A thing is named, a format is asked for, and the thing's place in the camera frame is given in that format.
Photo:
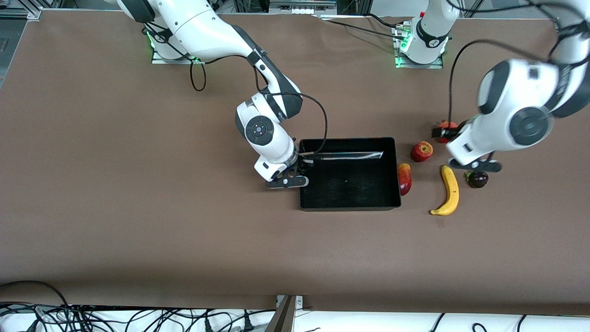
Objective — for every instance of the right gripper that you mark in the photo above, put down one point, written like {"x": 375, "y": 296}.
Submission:
{"x": 303, "y": 161}

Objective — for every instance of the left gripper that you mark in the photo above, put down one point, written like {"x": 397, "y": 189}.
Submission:
{"x": 441, "y": 133}

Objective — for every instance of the small red apple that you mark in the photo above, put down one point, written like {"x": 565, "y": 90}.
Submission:
{"x": 421, "y": 151}

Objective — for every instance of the black plastic box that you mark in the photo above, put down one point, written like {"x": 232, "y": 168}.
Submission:
{"x": 350, "y": 182}

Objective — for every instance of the yellow banana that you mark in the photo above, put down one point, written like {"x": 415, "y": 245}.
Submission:
{"x": 451, "y": 191}

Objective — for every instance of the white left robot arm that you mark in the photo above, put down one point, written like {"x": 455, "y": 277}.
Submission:
{"x": 521, "y": 92}

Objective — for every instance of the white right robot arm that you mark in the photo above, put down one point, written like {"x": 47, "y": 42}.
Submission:
{"x": 207, "y": 27}

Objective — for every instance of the red pomegranate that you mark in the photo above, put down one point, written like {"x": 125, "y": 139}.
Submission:
{"x": 448, "y": 124}

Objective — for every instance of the dark purple mangosteen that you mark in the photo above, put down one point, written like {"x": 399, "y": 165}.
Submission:
{"x": 477, "y": 179}

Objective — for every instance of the red yellow mango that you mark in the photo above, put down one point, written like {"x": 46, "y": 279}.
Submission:
{"x": 405, "y": 180}

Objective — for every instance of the white power strip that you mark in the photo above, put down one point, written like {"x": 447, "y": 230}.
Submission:
{"x": 302, "y": 10}

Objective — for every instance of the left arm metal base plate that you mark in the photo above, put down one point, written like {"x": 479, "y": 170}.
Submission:
{"x": 401, "y": 62}

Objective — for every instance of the grey metal bracket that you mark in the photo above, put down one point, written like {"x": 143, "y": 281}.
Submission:
{"x": 286, "y": 316}

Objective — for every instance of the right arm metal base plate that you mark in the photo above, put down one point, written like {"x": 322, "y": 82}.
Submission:
{"x": 159, "y": 59}

